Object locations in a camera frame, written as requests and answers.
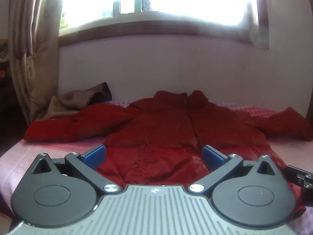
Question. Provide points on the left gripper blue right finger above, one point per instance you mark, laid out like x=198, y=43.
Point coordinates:
x=213, y=158

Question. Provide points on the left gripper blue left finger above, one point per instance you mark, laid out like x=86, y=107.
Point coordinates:
x=94, y=157

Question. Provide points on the red puffer jacket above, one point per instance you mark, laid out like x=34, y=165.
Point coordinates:
x=159, y=140

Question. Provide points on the brown cloth on bed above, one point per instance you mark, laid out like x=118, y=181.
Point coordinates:
x=72, y=102

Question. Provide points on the dark wooden side cabinet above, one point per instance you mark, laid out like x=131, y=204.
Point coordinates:
x=13, y=124

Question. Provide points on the brown framed window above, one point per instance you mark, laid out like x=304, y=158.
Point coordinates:
x=239, y=20

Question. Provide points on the beige floral curtain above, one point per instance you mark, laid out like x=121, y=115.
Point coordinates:
x=33, y=35

